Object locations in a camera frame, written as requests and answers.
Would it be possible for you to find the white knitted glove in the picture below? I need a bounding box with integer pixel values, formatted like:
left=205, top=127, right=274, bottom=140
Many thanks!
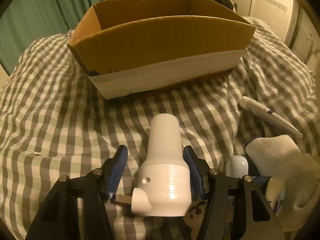
left=245, top=134, right=319, bottom=231

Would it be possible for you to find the white plastic bottle-shaped part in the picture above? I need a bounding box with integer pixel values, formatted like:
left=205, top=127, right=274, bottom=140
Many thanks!
left=131, top=113, right=191, bottom=217

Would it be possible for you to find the small white round bottle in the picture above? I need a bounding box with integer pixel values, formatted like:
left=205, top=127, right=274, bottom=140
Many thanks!
left=225, top=155, right=249, bottom=178

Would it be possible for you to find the grey white checkered blanket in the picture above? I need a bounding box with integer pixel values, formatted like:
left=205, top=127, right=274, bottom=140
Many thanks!
left=1, top=17, right=319, bottom=239

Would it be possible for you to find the white cream tube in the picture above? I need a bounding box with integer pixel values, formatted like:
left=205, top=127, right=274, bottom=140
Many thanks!
left=240, top=96, right=303, bottom=140

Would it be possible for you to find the open cardboard box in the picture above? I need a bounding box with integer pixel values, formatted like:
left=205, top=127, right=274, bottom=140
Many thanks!
left=68, top=0, right=255, bottom=100

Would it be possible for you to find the green curtain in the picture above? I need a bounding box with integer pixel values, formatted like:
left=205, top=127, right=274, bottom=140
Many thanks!
left=1, top=0, right=102, bottom=74

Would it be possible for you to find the white sliding wardrobe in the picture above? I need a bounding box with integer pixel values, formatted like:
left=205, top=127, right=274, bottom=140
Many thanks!
left=232, top=0, right=299, bottom=46

